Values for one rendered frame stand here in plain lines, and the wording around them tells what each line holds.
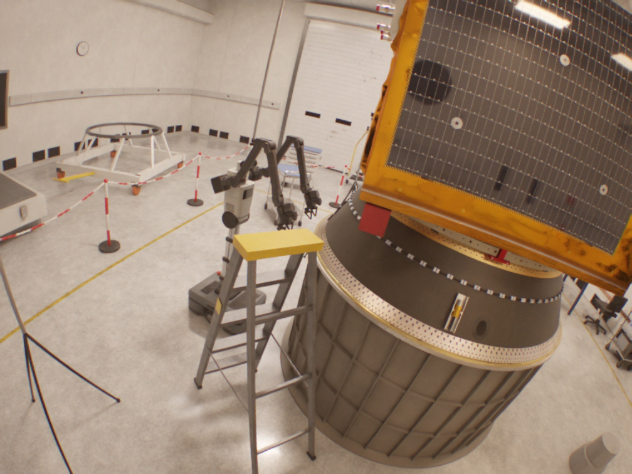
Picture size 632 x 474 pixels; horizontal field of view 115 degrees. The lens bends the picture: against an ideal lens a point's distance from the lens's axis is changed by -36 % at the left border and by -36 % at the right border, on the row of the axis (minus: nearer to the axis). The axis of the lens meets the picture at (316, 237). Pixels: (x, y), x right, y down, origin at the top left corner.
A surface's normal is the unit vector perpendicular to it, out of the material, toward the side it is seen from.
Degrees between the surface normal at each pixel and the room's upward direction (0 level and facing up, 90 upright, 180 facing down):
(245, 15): 90
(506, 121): 90
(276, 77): 90
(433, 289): 62
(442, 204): 92
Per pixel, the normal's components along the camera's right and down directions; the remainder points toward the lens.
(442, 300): -0.32, -0.16
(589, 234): -0.29, 0.36
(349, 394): -0.65, 0.19
